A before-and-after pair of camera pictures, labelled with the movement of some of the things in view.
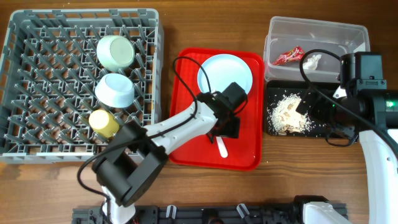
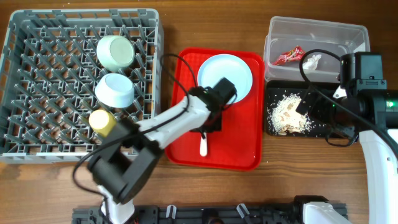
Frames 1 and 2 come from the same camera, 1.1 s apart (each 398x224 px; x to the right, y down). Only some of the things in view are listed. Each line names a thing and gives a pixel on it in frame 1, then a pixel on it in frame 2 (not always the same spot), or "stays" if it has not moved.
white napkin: x=311 y=63 stays
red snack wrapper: x=295 y=54 stays
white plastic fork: x=222 y=146 → x=204 y=145
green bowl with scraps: x=115 y=53 stays
